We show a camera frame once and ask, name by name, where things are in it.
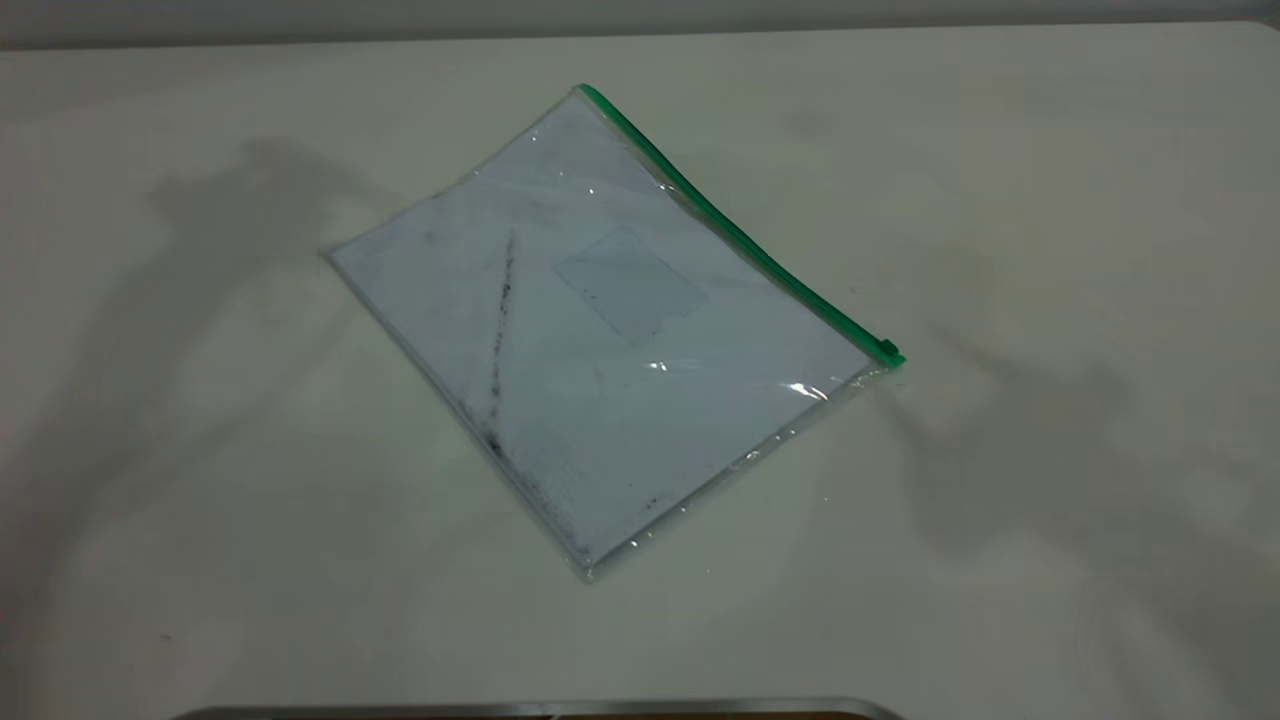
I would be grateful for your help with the clear plastic bag green zipper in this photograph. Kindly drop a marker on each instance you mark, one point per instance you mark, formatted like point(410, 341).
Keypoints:
point(620, 340)

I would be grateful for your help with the green zipper slider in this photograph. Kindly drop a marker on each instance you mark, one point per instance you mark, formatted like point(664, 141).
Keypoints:
point(887, 350)

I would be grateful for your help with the silver metal edge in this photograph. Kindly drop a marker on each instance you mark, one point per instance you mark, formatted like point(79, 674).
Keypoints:
point(540, 709)

